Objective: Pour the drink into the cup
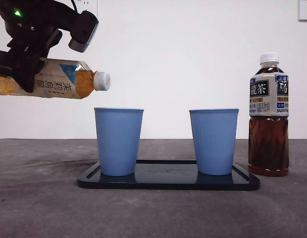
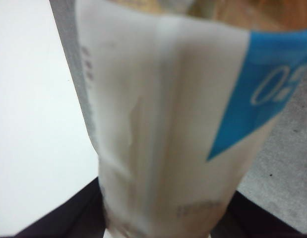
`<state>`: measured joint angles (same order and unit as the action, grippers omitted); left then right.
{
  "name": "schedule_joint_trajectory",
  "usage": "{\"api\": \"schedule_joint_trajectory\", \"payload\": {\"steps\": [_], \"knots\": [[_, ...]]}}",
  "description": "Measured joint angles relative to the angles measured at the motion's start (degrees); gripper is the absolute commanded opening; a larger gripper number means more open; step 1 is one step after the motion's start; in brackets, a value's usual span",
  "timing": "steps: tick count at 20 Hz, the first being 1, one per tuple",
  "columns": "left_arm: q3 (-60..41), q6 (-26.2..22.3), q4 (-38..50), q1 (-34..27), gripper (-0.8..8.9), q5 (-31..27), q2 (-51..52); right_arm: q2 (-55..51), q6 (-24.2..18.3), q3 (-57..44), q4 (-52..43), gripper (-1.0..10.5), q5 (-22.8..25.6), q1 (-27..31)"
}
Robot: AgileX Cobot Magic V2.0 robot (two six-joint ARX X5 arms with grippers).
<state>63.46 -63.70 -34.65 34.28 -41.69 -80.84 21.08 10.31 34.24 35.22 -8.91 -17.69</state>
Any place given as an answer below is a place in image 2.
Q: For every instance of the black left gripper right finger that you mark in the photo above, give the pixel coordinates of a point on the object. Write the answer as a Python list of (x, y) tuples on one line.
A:
[(252, 220)]

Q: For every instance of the pale jasmine tea bottle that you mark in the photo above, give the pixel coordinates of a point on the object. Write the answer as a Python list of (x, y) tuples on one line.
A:
[(168, 111)]

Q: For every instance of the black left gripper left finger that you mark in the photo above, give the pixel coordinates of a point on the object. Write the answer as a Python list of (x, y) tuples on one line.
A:
[(79, 215)]

